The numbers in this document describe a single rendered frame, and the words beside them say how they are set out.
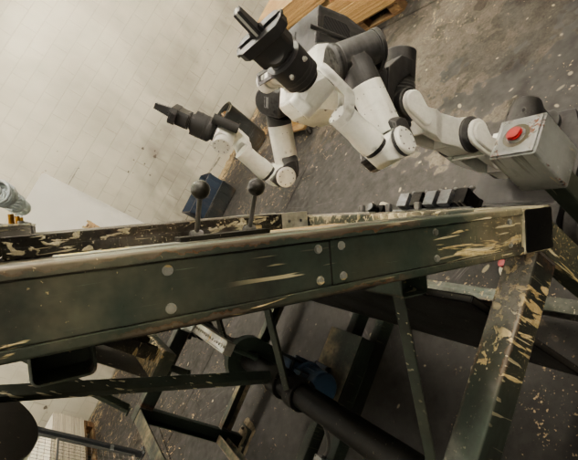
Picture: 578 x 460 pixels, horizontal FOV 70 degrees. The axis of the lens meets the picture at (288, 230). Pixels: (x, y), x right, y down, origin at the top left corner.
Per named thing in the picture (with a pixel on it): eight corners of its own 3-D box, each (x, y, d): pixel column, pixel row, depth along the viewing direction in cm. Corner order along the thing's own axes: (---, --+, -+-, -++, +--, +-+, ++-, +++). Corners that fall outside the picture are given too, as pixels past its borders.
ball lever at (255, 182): (259, 237, 91) (269, 182, 85) (244, 239, 89) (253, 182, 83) (253, 229, 94) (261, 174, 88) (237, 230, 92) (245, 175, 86)
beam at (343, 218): (554, 248, 102) (552, 204, 101) (526, 255, 96) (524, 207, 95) (225, 234, 293) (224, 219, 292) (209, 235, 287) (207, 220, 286)
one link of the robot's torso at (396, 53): (399, 62, 160) (363, 48, 151) (425, 49, 148) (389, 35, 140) (395, 133, 159) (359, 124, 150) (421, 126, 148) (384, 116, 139)
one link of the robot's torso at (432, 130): (455, 130, 179) (375, 90, 157) (492, 120, 164) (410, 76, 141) (450, 163, 178) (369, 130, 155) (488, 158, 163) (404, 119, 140)
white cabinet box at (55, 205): (211, 256, 520) (42, 172, 428) (189, 298, 511) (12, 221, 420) (198, 250, 573) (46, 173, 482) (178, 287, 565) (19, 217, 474)
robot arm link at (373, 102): (389, 168, 119) (357, 98, 120) (427, 148, 110) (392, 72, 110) (366, 175, 111) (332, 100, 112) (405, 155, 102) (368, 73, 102)
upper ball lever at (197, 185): (207, 244, 85) (214, 184, 79) (189, 245, 83) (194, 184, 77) (202, 234, 88) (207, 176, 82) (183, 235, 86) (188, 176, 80)
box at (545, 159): (580, 150, 108) (546, 109, 100) (569, 190, 106) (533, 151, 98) (534, 157, 119) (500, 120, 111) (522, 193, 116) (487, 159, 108)
